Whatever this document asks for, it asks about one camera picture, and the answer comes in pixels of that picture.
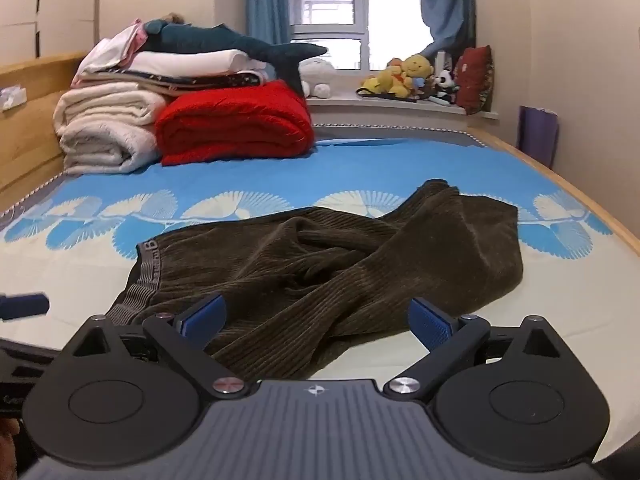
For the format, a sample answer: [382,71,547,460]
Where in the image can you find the purple rolled yoga mat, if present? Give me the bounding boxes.
[516,106,560,168]

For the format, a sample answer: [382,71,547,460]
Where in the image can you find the blue curtain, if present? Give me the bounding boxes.
[245,0,291,44]
[421,0,476,61]

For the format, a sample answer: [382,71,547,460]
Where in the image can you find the window with white frame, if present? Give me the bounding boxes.
[288,0,433,74]

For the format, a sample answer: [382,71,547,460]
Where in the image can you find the right blue curtain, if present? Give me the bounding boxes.
[421,0,476,61]

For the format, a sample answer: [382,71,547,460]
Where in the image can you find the pink folded cloth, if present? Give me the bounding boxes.
[72,20,148,87]

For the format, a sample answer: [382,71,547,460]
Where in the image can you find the white round plush toy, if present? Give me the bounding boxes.
[298,58,335,99]

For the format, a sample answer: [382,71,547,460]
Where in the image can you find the left blue curtain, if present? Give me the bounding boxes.
[245,0,291,44]

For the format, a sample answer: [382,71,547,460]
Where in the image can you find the wooden bed frame edge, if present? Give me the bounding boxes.
[466,127,640,254]

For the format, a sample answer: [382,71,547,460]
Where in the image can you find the yellow bear plush toy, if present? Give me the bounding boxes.
[356,54,434,101]

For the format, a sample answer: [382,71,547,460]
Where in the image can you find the wooden bed headboard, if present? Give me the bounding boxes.
[0,52,85,211]

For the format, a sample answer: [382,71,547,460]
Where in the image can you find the red decorative cushion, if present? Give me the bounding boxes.
[454,46,494,115]

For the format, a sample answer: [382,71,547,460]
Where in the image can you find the dark brown corduroy pants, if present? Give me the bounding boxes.
[107,180,524,380]

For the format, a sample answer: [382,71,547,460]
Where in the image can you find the cream folded blanket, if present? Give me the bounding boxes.
[52,82,167,174]

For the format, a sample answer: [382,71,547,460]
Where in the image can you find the white folded bedding stack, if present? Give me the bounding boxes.
[72,49,269,96]

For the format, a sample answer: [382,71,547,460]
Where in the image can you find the blue shark plush toy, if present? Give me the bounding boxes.
[142,20,328,94]

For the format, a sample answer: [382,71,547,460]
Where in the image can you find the red folded blanket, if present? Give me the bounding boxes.
[155,80,314,166]

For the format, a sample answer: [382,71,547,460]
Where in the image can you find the panda plush toy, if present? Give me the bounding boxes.
[433,70,460,105]

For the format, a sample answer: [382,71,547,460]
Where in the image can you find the blue white patterned bedsheet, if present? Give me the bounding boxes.
[1,131,639,454]

